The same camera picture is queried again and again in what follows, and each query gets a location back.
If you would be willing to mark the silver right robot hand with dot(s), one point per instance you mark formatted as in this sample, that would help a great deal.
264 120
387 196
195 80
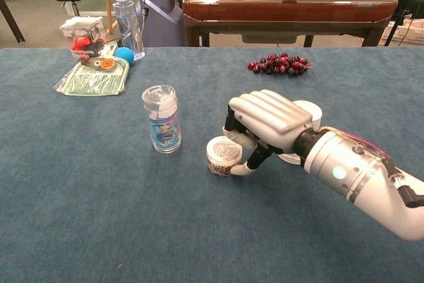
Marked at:
271 114

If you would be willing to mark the small transparent paper clip box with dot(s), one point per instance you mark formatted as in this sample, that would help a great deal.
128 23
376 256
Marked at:
223 157

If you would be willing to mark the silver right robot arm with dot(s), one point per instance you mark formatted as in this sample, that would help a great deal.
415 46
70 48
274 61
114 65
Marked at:
357 170

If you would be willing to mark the white floral paper cup stack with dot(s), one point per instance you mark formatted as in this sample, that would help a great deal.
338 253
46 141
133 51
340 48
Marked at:
314 112

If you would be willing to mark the clear plastic water bottle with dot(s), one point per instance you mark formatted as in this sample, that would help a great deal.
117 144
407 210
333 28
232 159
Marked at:
127 24

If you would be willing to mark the clear box with red toys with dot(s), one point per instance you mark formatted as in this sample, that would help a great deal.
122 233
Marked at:
84 36

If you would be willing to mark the red artificial grape bunch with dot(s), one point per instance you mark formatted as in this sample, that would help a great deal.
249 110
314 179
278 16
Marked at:
281 63

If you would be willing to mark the brown mahjong table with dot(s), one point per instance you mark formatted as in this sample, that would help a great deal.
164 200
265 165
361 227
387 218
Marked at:
288 8

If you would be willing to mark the transparent cylinder blue label container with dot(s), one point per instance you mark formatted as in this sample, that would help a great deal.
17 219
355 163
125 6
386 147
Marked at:
162 120

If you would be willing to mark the blue ball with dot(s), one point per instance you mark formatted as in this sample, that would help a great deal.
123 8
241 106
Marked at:
126 55

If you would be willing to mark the white plastic crate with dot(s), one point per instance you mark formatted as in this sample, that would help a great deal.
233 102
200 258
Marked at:
410 32

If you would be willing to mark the black tripod stand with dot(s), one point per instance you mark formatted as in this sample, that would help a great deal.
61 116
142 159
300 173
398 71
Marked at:
402 4

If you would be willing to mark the blue table cloth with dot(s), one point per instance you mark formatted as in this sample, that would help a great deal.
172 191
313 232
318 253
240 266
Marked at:
132 213

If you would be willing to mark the orange round disc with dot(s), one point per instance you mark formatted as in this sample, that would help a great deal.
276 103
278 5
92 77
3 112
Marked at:
107 64

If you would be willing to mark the green dustpan brush set packaged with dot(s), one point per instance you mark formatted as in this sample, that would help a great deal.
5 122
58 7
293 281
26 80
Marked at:
94 79

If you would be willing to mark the dark table leg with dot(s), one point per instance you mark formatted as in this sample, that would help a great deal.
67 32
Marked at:
11 21

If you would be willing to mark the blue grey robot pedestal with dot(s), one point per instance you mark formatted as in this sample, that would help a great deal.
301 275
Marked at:
159 14

